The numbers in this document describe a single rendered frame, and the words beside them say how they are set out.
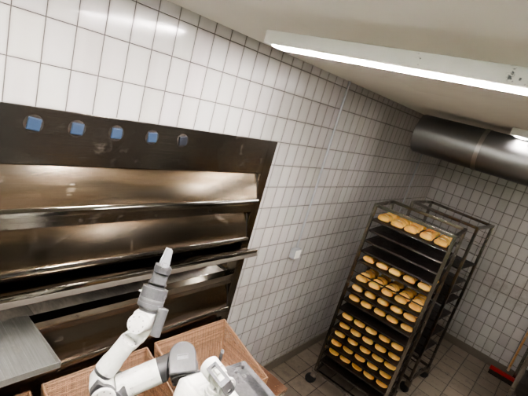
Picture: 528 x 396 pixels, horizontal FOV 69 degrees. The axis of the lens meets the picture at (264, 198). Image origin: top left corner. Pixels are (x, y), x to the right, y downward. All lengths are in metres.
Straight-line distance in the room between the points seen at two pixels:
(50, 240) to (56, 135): 0.44
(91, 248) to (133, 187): 0.32
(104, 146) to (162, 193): 0.38
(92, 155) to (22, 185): 0.27
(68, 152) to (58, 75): 0.29
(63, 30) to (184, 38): 0.50
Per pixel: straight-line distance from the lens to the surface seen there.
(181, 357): 1.50
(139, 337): 1.48
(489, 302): 5.57
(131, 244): 1.96
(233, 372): 1.50
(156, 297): 1.38
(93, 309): 2.07
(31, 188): 1.67
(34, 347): 1.85
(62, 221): 1.76
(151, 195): 1.89
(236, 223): 2.40
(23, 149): 1.61
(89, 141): 1.68
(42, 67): 1.57
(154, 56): 1.74
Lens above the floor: 2.35
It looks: 15 degrees down
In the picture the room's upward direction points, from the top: 16 degrees clockwise
